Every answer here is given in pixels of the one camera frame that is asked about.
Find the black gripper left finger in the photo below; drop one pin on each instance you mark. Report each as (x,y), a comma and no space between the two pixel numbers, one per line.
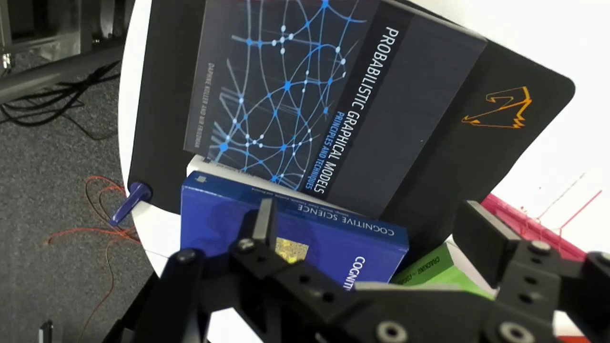
(190,298)

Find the grey metal floor bar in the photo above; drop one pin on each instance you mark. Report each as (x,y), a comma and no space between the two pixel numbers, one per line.
(57,70)

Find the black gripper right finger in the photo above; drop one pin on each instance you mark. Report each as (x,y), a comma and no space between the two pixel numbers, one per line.
(545,293)

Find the black probabilistic graphical models book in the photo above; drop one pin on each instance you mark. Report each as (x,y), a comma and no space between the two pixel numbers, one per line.
(495,159)

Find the pink flat book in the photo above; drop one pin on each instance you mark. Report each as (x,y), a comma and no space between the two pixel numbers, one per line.
(520,220)

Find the blue hardcover book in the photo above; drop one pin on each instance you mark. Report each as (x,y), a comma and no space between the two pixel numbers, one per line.
(215,222)

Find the green book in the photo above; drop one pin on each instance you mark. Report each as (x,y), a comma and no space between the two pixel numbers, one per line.
(438,274)

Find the white book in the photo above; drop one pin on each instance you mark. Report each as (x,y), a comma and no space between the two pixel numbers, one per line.
(209,171)

